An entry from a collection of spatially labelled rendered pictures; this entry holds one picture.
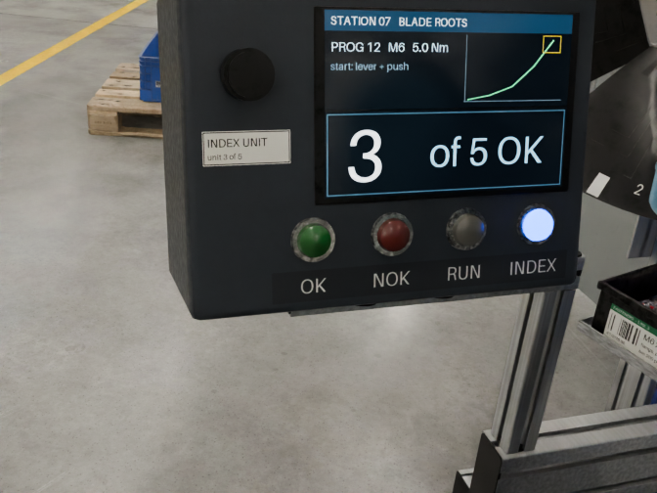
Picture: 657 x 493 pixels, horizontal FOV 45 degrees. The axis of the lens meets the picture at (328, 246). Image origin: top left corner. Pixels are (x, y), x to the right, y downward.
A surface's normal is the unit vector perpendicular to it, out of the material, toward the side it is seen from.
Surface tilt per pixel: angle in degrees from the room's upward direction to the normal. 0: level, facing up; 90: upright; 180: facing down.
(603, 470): 90
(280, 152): 75
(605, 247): 90
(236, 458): 0
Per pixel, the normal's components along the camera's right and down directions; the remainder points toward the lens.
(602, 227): -0.95, 0.07
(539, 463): 0.29, 0.46
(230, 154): 0.31, 0.22
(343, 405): 0.08, -0.89
